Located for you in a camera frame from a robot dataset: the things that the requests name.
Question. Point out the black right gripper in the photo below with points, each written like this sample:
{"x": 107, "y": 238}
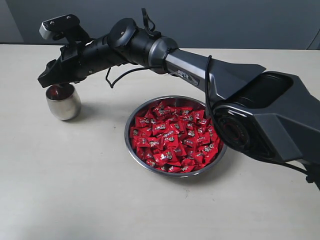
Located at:
{"x": 77, "y": 63}

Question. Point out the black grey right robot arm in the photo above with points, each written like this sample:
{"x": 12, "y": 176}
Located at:
{"x": 269, "y": 116}

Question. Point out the stainless steel cup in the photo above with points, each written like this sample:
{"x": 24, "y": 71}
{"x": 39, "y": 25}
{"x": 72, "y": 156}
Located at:
{"x": 66, "y": 109}

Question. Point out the round steel bowl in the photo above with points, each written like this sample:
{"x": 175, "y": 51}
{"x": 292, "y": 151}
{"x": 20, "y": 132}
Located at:
{"x": 175, "y": 172}

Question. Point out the pile of red wrapped candies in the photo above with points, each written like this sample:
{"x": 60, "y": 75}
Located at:
{"x": 175, "y": 140}

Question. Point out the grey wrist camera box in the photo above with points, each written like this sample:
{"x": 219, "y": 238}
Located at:
{"x": 64, "y": 27}

